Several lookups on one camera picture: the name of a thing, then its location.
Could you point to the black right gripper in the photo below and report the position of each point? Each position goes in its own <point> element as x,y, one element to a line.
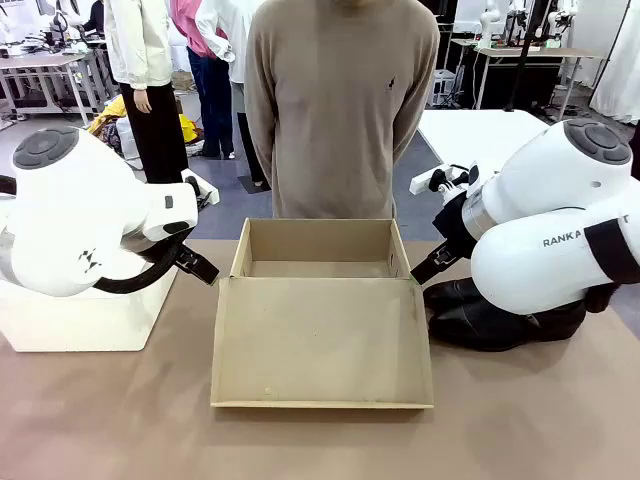
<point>452,220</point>

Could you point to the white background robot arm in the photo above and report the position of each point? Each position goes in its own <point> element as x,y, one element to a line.
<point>560,27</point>
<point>489,25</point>

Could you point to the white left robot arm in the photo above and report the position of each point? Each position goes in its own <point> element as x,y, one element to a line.
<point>75,210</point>

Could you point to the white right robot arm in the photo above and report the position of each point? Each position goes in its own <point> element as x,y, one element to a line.
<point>550,200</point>

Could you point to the brown cardboard shoe box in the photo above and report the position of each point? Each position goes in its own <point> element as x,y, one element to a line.
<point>320,340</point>

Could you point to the small cardboard box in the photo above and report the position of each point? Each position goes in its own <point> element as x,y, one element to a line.
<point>182,80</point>

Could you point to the white plastic storage bin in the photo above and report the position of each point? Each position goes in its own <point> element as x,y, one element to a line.
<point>75,320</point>

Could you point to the white table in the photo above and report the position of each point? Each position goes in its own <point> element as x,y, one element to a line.
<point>480,135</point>

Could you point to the person in beige sweater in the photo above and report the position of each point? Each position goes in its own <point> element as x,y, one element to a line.
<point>330,125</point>

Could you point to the yellow cloth pile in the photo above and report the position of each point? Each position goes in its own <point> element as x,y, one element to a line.
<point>107,120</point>

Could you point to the figure in pink top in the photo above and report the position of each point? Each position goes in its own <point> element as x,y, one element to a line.
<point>200,75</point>

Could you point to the figure in white jacket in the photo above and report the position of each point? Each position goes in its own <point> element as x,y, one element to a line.
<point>140,50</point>

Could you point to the figure in white shirt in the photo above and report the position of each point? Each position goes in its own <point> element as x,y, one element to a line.
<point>235,40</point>

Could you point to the black pole stand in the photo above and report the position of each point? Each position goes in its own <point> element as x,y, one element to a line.
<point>530,50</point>

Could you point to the brown background table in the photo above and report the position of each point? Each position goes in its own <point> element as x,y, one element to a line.
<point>540,52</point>

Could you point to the grey background workbench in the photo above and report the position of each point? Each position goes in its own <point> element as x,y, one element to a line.
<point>45,62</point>

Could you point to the white curtain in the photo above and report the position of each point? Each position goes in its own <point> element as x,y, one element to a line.
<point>620,65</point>

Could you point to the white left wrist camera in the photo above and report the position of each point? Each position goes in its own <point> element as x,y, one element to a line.
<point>207,192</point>

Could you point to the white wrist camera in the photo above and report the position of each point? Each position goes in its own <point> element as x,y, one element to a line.
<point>207,192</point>
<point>425,182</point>

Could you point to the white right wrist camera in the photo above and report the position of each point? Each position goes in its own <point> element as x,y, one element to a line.
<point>425,182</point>

